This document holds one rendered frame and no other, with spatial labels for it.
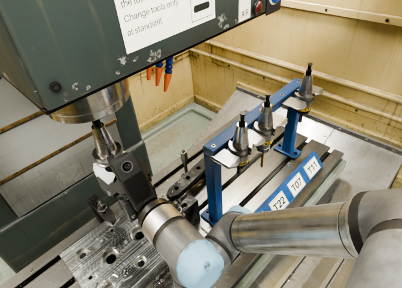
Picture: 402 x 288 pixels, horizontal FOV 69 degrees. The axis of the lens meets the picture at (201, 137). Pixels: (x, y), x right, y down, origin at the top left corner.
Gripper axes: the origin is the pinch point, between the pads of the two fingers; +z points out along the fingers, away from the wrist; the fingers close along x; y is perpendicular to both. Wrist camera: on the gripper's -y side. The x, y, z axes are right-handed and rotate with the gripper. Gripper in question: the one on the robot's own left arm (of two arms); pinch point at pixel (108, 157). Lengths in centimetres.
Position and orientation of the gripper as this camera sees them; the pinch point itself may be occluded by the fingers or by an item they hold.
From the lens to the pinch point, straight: 71.0
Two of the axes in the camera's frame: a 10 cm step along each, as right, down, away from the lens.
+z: -6.4, -4.6, 6.2
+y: 0.7, 7.7, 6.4
